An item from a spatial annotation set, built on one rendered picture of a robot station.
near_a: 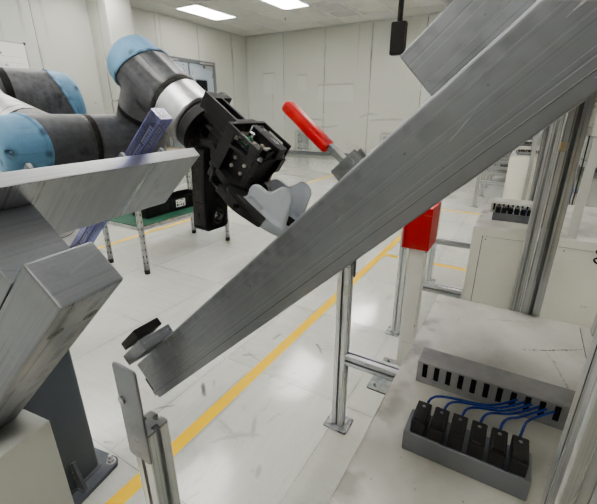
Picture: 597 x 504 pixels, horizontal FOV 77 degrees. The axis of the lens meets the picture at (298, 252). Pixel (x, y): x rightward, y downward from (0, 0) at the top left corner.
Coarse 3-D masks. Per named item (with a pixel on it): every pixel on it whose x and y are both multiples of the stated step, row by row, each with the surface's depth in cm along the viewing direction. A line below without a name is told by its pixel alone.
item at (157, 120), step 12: (156, 108) 28; (144, 120) 28; (156, 120) 27; (168, 120) 28; (144, 132) 28; (156, 132) 28; (132, 144) 29; (144, 144) 28; (156, 144) 30; (84, 228) 34; (96, 228) 34; (84, 240) 35
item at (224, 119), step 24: (216, 96) 46; (192, 120) 46; (216, 120) 46; (240, 120) 45; (192, 144) 49; (216, 144) 48; (240, 144) 44; (264, 144) 46; (288, 144) 47; (216, 168) 47; (240, 168) 45; (264, 168) 47
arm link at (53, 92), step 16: (16, 80) 71; (32, 80) 73; (48, 80) 75; (64, 80) 77; (16, 96) 71; (32, 96) 73; (48, 96) 75; (64, 96) 77; (80, 96) 79; (48, 112) 76; (64, 112) 78; (80, 112) 80; (64, 240) 95
